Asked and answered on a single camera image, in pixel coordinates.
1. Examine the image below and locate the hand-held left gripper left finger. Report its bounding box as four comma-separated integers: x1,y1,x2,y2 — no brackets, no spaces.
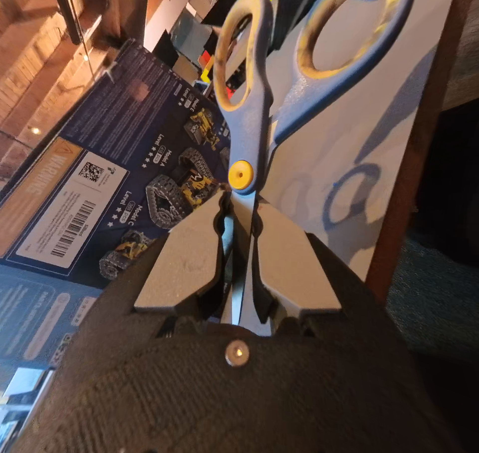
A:
133,191,233,319

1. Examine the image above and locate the grey desk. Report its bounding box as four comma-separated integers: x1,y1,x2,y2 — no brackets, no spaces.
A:
258,0,474,305

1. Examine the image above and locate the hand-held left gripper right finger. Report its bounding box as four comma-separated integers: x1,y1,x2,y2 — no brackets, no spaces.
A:
251,195,342,324

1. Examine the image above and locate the blue robot kit box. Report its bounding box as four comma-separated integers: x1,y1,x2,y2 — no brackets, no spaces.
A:
0,38,234,386

